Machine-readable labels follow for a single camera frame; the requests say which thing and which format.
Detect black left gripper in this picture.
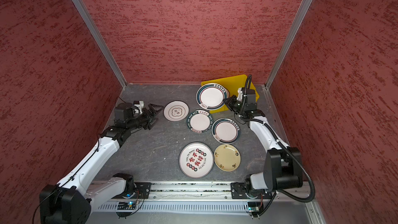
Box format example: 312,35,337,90
127,104,165,131

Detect green red rim plate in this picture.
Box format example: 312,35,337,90
211,118,240,144
195,83,230,111

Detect white plate clover emblem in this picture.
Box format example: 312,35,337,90
163,101,189,122

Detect green rim hao shi plate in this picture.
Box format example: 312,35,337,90
187,110,214,133

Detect cream yellow plate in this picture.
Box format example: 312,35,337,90
214,144,241,172

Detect large white plate red characters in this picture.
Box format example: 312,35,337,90
178,143,214,179

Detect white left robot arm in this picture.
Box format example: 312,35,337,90
36,101,164,224

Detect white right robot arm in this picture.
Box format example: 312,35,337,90
224,87,303,192

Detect yellow plastic bin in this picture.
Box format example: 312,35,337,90
201,74,260,114

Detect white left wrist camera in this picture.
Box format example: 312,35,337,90
133,101,145,115

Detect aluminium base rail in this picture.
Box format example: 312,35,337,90
80,180,318,215

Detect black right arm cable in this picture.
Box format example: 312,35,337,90
233,74,316,217

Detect right aluminium corner post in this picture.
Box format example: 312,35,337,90
265,0,313,90

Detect aluminium corner post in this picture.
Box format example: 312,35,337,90
72,0,127,89
265,0,313,90

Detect left aluminium corner post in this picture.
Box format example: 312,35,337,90
72,0,127,89

